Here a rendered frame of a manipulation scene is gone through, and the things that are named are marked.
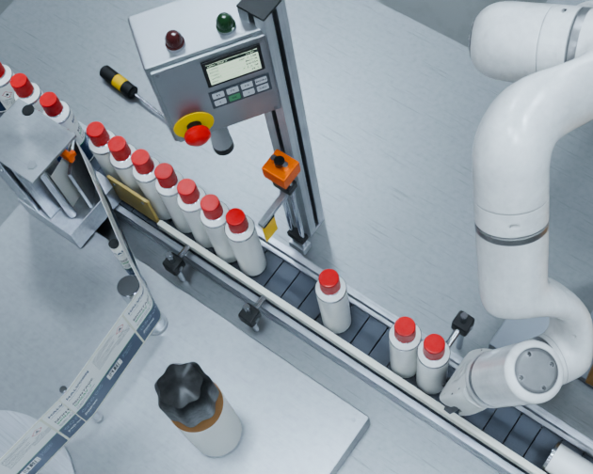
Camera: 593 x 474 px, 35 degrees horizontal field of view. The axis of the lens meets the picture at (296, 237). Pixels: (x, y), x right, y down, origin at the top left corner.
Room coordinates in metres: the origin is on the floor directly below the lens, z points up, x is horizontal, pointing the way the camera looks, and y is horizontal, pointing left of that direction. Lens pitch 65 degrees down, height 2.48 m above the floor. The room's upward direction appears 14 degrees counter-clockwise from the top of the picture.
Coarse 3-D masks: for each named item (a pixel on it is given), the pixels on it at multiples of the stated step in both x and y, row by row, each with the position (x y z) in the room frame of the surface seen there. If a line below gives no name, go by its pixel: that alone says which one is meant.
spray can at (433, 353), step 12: (432, 336) 0.44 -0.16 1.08; (420, 348) 0.43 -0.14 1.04; (432, 348) 0.42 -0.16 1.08; (444, 348) 0.42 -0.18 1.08; (420, 360) 0.42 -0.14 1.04; (432, 360) 0.41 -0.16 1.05; (444, 360) 0.41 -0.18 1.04; (420, 372) 0.41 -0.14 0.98; (432, 372) 0.40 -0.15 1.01; (444, 372) 0.40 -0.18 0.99; (420, 384) 0.41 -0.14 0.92; (432, 384) 0.40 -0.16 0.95
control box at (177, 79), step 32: (192, 0) 0.85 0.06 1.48; (224, 0) 0.83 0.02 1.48; (160, 32) 0.81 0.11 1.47; (192, 32) 0.80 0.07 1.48; (256, 32) 0.77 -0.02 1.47; (160, 64) 0.76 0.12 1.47; (192, 64) 0.76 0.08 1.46; (160, 96) 0.75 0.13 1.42; (192, 96) 0.76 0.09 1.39; (256, 96) 0.76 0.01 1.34
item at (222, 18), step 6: (222, 12) 0.80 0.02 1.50; (216, 18) 0.79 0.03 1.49; (222, 18) 0.79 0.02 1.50; (228, 18) 0.79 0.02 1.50; (216, 24) 0.79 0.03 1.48; (222, 24) 0.78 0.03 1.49; (228, 24) 0.78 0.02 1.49; (234, 24) 0.79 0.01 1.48; (222, 30) 0.78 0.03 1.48; (228, 30) 0.78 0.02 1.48
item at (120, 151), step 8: (120, 136) 0.92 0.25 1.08; (112, 144) 0.91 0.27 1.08; (120, 144) 0.91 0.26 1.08; (128, 144) 0.93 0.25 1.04; (112, 152) 0.90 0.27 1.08; (120, 152) 0.90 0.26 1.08; (128, 152) 0.90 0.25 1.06; (112, 160) 0.91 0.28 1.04; (120, 160) 0.90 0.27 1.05; (128, 160) 0.90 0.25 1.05; (120, 168) 0.89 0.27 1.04; (128, 168) 0.89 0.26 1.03; (120, 176) 0.89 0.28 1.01; (128, 176) 0.89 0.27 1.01; (128, 184) 0.89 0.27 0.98; (136, 184) 0.89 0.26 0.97; (136, 192) 0.89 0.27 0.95
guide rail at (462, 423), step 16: (160, 224) 0.83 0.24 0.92; (208, 256) 0.74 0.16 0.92; (240, 272) 0.69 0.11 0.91; (256, 288) 0.66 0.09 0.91; (288, 304) 0.61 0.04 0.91; (304, 320) 0.57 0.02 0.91; (336, 336) 0.53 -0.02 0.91; (352, 352) 0.50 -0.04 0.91; (384, 368) 0.46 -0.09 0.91; (400, 384) 0.42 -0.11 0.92; (432, 400) 0.38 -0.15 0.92; (448, 416) 0.35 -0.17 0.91; (480, 432) 0.31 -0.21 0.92; (496, 448) 0.28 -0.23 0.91; (528, 464) 0.24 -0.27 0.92
